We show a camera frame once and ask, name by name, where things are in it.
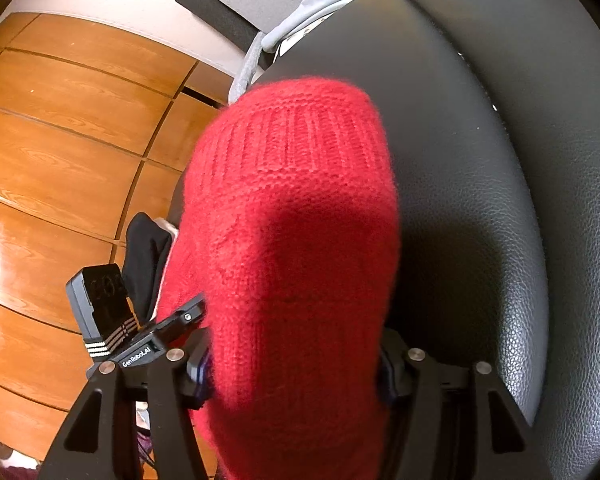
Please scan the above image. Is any white folded garment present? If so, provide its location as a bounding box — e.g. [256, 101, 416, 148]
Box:
[154, 218, 178, 240]

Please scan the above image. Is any wooden wardrobe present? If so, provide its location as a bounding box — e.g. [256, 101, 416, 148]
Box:
[0, 12, 230, 460]

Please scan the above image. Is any red knit sweater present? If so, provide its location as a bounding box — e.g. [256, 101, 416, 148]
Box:
[157, 78, 400, 479]

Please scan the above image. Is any black leather bench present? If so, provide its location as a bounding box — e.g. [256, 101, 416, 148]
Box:
[245, 0, 600, 479]

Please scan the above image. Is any black folded garment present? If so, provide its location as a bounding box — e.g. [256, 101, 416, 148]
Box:
[122, 212, 173, 325]

